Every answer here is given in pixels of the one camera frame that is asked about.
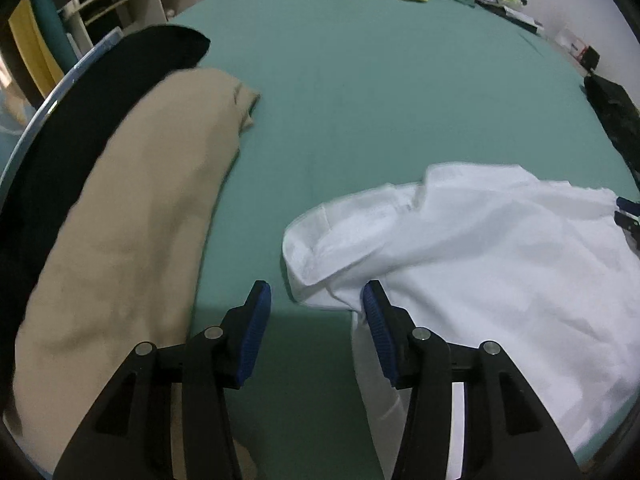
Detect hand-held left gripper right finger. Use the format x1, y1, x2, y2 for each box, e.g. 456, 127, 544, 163
362, 280, 583, 480

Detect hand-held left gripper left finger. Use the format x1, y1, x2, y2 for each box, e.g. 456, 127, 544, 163
52, 280, 273, 480

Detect white hooded jacket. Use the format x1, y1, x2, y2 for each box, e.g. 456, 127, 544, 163
282, 161, 640, 480

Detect pile of black clothes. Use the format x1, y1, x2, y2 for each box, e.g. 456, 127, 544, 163
584, 74, 640, 201

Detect beige cloth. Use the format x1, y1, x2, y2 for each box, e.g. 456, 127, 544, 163
2, 67, 261, 480

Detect white paper bag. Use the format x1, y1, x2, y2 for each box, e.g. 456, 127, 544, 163
555, 27, 591, 61

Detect black flat case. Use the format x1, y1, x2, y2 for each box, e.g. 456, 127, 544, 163
477, 0, 546, 36

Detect bed with green sheet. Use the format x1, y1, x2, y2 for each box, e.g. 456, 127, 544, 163
165, 0, 640, 480

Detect black cloth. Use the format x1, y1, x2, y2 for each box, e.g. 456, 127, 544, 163
0, 25, 211, 411

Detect yellow curtain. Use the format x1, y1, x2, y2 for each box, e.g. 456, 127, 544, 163
7, 0, 66, 106

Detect teal curtain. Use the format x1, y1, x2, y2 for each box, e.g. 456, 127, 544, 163
27, 0, 81, 68

